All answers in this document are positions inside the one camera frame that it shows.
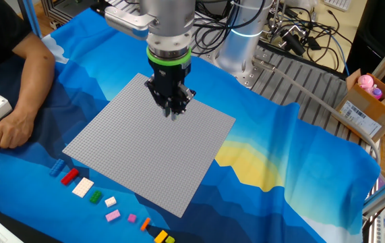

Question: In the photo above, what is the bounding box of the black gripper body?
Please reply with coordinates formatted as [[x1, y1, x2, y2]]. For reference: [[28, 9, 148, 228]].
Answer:
[[148, 60, 191, 109]]

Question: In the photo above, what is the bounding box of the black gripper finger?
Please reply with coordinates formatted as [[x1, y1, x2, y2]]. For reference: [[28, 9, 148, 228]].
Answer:
[[171, 86, 198, 122], [144, 77, 173, 119]]

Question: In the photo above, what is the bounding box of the grey Lego baseplate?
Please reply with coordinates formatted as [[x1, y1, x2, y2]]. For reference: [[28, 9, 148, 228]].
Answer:
[[61, 72, 237, 219]]

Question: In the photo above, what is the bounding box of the large white Lego plate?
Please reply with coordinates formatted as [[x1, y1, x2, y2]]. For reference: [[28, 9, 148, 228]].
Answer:
[[71, 177, 95, 198]]

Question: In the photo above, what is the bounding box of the red Lego brick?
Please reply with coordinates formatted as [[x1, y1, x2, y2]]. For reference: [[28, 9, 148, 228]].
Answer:
[[60, 167, 80, 186]]

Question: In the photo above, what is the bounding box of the blue Lego brick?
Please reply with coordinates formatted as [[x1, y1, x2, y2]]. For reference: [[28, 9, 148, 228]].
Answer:
[[49, 158, 66, 178]]

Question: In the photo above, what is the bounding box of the person's left forearm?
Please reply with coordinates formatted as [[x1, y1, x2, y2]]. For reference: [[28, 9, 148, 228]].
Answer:
[[12, 43, 57, 117]]

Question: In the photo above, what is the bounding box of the light pink Lego brick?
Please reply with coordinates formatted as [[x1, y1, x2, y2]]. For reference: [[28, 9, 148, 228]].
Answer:
[[105, 209, 121, 223]]

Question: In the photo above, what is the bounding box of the yellow Lego brick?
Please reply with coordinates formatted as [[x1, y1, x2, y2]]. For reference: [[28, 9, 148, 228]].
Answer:
[[154, 229, 169, 243]]

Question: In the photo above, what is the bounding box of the person's left hand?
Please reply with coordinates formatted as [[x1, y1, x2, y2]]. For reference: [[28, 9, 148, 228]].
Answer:
[[0, 109, 37, 152]]

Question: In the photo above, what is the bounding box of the black smartphone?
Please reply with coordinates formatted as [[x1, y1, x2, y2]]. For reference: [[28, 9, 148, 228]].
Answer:
[[90, 2, 107, 17]]

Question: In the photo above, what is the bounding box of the blue mountain print tablecloth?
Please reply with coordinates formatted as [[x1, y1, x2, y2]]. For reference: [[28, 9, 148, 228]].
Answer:
[[0, 7, 381, 243]]

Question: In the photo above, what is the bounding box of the white keyboard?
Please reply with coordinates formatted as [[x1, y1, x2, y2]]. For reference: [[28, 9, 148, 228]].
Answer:
[[323, 0, 353, 12]]

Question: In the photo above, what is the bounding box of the pink pig toy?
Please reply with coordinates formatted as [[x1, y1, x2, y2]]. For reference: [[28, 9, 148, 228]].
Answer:
[[357, 74, 375, 90]]

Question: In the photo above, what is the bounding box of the pink purple toy bottle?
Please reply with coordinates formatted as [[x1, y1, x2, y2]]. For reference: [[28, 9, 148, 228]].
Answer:
[[369, 85, 384, 101]]

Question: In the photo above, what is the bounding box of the cardboard box with label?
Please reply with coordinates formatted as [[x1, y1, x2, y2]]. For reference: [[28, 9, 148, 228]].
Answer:
[[330, 68, 385, 143]]

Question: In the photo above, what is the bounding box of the black cabinet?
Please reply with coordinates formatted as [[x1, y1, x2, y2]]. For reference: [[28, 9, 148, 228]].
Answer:
[[345, 0, 385, 99]]

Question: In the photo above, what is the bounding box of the green adapter ring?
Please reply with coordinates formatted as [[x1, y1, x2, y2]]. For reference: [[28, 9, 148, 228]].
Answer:
[[146, 46, 192, 67]]

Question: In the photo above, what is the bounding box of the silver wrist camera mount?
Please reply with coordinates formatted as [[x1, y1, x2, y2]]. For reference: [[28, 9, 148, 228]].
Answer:
[[103, 5, 158, 41]]

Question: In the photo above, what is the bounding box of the black aluminium frame rail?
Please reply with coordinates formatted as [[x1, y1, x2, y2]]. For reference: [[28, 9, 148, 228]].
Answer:
[[40, 0, 95, 25]]

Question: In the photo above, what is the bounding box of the aluminium frame bar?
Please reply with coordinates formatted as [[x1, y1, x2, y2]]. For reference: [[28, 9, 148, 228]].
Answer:
[[362, 167, 385, 217]]

